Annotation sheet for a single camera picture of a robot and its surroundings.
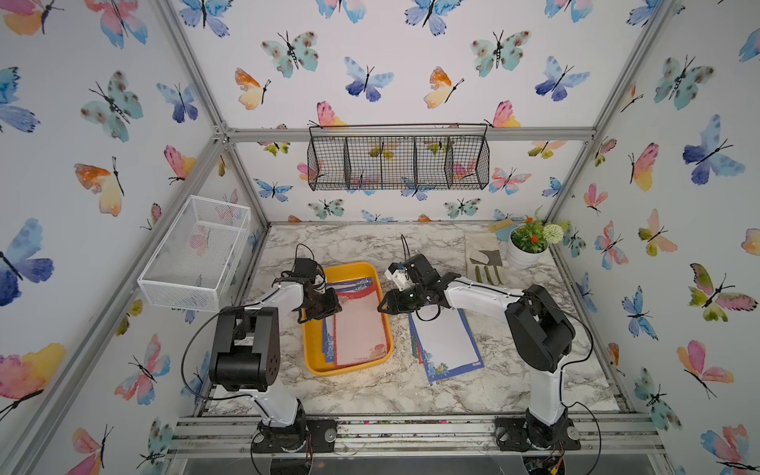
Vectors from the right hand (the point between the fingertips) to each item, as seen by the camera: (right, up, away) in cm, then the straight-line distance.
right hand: (383, 306), depth 88 cm
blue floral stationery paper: (+18, -11, 0) cm, 21 cm away
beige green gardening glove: (+36, +14, +20) cm, 44 cm away
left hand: (-13, -1, +6) cm, 15 cm away
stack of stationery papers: (-8, -9, +3) cm, 13 cm away
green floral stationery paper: (+9, -12, +1) cm, 15 cm away
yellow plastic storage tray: (-21, -8, +2) cm, 23 cm away
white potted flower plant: (+47, +19, +9) cm, 51 cm away
